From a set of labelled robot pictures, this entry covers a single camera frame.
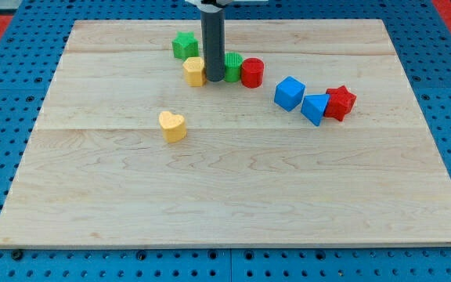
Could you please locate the green star block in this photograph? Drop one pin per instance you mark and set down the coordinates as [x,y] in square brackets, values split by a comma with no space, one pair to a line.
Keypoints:
[185,45]

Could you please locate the red star block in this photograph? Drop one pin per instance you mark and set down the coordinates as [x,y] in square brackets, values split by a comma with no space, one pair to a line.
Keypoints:
[340,103]

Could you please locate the yellow heart block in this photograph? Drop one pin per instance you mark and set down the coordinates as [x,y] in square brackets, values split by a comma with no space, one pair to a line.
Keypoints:
[173,126]

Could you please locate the red cylinder block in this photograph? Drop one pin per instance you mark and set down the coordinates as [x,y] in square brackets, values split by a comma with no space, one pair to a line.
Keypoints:
[252,70]

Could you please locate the yellow hexagon block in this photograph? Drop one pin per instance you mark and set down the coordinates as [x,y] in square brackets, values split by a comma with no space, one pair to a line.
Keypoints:
[194,71]

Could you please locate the blue cube block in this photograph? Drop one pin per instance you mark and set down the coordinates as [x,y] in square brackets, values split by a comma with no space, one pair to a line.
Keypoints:
[289,93]

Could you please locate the green cylinder block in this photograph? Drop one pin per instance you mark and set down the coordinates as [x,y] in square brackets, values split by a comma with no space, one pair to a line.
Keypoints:
[233,63]

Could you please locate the blue triangle block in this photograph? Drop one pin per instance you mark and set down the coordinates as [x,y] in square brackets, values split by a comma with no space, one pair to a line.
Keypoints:
[314,106]

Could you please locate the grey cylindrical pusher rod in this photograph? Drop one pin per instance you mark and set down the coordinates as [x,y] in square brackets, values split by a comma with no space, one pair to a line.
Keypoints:
[213,35]

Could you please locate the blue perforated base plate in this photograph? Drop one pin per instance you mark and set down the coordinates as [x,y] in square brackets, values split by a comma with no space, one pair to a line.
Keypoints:
[30,50]

